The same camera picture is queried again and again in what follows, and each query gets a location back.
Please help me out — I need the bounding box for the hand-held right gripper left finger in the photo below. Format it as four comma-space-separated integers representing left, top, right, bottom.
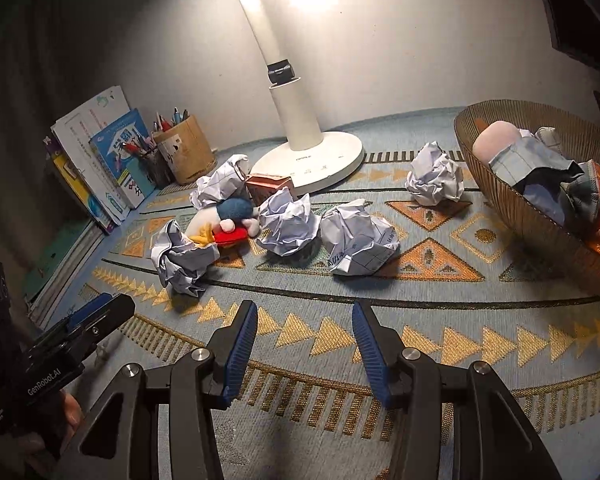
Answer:
62, 300, 259, 480

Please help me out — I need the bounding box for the stack of flat green books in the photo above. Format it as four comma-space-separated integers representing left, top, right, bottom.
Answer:
22, 217, 106, 321

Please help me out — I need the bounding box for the blue white plush doll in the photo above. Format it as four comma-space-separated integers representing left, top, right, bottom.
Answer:
189, 196, 262, 252

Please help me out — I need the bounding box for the patterned blue table mat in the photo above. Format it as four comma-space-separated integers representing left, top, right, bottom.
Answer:
75, 105, 600, 480

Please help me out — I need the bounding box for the wooden pen holder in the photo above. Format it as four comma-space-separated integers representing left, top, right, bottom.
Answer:
152, 114, 218, 186

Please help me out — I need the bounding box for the black mesh pen holder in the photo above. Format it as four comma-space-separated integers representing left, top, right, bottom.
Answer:
140, 149, 176, 190

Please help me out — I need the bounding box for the white desk lamp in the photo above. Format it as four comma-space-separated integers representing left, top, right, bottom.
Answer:
220, 0, 366, 196

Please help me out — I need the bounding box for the yellow cover book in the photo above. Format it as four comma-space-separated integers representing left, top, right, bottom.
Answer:
50, 152, 116, 233

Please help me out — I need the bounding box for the bunch of red-capped pens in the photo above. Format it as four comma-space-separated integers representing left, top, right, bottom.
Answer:
121, 132, 161, 158

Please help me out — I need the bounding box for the blue cover workbook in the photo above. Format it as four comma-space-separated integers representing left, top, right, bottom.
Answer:
89, 108, 157, 209

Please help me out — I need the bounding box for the person's left hand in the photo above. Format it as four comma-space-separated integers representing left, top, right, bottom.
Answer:
61, 392, 86, 434

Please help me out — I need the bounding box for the row of upright books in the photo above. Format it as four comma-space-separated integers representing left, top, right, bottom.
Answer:
50, 85, 133, 221

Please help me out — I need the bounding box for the dark curtain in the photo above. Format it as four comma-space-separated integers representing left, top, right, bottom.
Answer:
0, 0, 81, 261

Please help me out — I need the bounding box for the pink round plush toy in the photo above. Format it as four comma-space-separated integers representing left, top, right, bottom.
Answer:
472, 120, 523, 166

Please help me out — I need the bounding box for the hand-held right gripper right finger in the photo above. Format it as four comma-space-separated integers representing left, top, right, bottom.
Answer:
352, 301, 563, 480

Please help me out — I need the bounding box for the black monitor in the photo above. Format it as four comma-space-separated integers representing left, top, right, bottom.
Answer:
530, 0, 600, 73

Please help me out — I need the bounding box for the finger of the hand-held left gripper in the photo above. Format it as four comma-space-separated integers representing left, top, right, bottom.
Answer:
65, 291, 115, 326
22, 294, 137, 361

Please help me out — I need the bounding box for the small brown carton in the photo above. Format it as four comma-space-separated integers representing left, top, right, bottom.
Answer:
245, 173, 295, 206

